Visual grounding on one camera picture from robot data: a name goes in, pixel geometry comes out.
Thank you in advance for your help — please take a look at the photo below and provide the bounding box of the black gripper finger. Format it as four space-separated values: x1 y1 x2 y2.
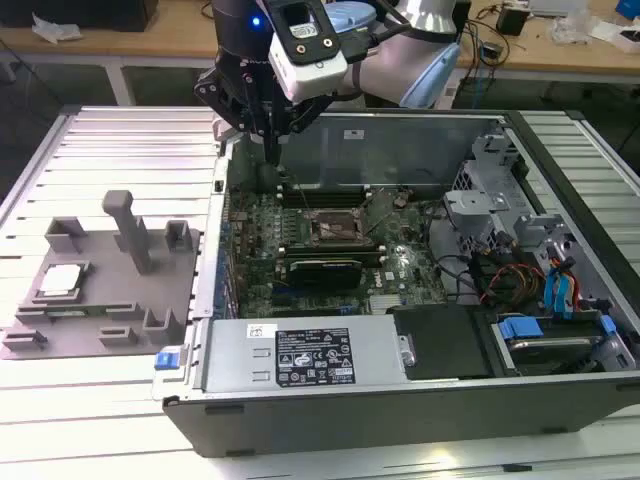
273 95 332 165
193 69 275 165

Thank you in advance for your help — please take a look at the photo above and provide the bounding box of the metal socket locking lever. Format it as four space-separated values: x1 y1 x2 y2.
294 177 316 219

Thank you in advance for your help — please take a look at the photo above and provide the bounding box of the metal socket cover frame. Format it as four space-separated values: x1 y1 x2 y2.
358 179 392 236

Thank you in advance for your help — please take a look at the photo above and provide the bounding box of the silver square CPU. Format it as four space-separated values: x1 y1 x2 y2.
38 263 85 297

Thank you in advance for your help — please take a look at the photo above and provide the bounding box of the CPU socket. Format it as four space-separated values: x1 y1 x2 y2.
305 205 374 249

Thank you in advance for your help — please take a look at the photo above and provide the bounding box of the grey case latch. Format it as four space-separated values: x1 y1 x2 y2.
212 117 237 144

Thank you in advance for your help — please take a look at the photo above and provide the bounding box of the black RAM slot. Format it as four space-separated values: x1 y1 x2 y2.
279 200 371 209
279 194 371 203
279 182 371 191
279 242 385 251
279 188 371 197

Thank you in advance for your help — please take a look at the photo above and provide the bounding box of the black round board component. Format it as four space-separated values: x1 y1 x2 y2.
256 162 279 194

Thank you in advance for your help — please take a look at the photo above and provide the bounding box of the green motherboard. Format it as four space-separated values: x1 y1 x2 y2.
222 187 449 319

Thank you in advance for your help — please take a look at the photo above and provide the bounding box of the black graphics card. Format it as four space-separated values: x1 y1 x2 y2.
285 257 365 292

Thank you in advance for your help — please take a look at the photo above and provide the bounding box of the large black equipment box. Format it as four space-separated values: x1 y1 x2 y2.
0 0 160 30

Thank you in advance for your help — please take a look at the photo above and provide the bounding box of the crumpled white paper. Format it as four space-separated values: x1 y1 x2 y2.
30 12 84 44

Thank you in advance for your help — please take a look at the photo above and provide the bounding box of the tall black box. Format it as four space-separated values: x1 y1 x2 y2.
452 0 474 36

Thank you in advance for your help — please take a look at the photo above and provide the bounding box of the silver drive cage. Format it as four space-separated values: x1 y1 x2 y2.
442 132 531 261

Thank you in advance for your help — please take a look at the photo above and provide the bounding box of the silver chipset heatsink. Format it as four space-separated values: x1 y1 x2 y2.
368 294 405 315

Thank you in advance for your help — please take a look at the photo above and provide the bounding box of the small black cube box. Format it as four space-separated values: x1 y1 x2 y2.
496 5 530 36

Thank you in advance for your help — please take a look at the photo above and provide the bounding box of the grey parts rack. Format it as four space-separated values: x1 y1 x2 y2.
0 189 204 361

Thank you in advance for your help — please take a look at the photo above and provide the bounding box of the silver power supply unit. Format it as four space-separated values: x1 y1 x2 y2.
199 315 409 394

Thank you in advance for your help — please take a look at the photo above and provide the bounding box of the black plastic shroud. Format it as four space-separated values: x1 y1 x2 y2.
389 303 499 382

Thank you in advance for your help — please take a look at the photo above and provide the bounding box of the green RAM stick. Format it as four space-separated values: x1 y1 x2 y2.
43 308 109 318

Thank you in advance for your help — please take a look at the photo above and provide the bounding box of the flat silver box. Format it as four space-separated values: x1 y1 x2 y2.
528 0 587 15

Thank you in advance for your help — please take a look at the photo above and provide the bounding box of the clear plastic bag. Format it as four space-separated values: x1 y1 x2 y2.
544 10 601 46

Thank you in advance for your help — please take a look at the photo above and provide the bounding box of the black grey PC case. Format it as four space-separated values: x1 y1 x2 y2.
162 107 640 459

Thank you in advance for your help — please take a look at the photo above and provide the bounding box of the hard disk in blue carrier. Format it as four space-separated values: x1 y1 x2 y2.
492 313 617 377

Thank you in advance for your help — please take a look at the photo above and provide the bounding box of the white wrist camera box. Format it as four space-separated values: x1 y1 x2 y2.
259 0 349 104

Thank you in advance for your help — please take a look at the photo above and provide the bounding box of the wooden desk white frame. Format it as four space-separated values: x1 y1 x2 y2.
0 0 640 107

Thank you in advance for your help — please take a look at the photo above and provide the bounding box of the thick black wire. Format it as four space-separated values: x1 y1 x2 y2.
433 252 484 304

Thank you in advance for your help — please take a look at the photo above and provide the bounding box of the red yellow black wire bundle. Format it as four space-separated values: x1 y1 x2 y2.
478 264 547 306

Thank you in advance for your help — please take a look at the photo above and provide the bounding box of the blue data wire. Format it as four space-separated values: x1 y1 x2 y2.
543 267 581 317

